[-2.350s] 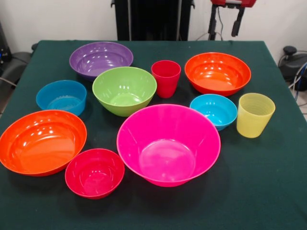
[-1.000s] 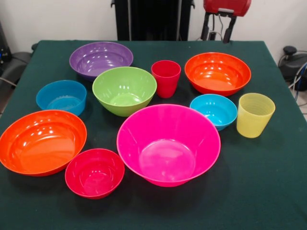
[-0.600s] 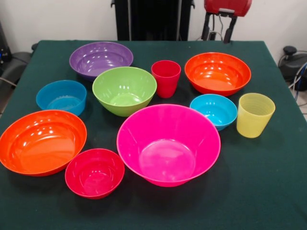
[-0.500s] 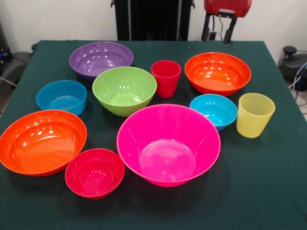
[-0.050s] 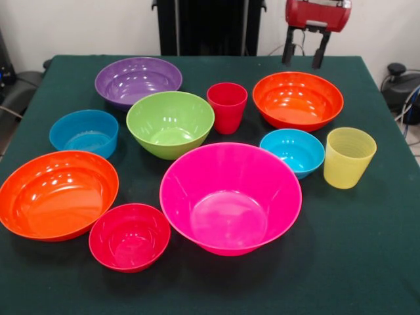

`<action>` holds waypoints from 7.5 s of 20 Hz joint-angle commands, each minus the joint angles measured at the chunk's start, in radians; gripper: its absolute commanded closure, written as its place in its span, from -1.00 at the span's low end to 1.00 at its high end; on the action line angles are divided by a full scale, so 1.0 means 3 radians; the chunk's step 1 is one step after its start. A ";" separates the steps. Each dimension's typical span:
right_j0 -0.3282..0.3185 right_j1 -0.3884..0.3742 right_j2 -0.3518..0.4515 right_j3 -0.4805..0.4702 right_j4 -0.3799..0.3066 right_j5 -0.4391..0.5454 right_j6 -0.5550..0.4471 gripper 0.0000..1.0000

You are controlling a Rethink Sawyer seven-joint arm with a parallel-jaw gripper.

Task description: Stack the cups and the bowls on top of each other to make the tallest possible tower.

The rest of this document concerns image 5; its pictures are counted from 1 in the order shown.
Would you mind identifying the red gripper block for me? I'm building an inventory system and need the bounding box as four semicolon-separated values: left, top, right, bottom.
281;0;352;70

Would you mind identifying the small cyan bowl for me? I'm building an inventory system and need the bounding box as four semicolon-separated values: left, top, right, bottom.
259;128;326;180

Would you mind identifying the yellow cup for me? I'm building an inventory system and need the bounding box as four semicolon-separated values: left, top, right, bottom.
323;127;378;190

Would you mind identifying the large magenta bowl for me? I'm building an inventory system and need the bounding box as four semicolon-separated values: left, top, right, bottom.
159;142;303;257

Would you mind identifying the orange bowl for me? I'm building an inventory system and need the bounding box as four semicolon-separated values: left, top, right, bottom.
0;150;120;243
252;71;345;133

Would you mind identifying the red cup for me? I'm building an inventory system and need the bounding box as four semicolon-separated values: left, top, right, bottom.
206;82;249;135

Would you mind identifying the green bowl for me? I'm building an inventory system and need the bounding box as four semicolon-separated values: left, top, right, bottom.
126;91;216;161

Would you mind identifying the purple bowl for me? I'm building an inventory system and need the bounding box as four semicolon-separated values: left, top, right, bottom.
94;56;183;112

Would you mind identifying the dark green table cloth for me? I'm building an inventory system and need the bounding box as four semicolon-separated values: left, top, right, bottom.
0;54;420;315

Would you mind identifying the straight-sided blue bowl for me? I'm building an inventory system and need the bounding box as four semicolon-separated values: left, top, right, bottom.
49;109;119;160

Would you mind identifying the small crimson bowl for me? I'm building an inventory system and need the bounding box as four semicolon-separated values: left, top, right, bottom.
88;203;171;274

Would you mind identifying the black computer box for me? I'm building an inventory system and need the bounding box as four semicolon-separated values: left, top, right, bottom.
0;28;16;89

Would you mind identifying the white cable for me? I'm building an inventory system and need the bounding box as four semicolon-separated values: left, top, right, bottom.
267;31;308;57

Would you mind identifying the black pedestal foot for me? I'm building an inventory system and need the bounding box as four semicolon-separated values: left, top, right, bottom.
379;62;420;111
9;69;45;114

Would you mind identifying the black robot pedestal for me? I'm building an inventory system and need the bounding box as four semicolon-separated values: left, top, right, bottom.
151;0;267;56

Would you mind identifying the tangle of cables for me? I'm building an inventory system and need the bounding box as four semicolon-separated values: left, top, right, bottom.
393;83;420;132

